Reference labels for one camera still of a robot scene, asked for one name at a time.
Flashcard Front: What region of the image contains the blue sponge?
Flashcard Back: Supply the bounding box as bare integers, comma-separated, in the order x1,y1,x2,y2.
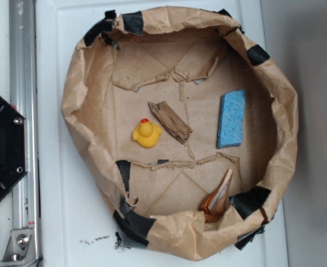
217,90,245,149

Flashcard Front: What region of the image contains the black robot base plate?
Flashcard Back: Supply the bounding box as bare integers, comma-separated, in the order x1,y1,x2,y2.
0,96,27,202

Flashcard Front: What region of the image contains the aluminium extrusion rail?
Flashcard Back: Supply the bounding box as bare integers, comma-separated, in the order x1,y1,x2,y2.
9,1,43,266

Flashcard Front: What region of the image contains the brown wood piece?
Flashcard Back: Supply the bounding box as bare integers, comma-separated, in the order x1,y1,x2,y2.
148,101,192,145

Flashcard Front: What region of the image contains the yellow rubber duck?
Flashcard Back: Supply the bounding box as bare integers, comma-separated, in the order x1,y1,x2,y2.
132,118,162,148

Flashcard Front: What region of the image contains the brown paper bag bin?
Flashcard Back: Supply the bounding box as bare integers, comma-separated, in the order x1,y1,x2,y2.
61,7,298,260

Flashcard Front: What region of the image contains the metal corner bracket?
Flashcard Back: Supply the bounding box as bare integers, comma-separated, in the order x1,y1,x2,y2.
1,229,36,266

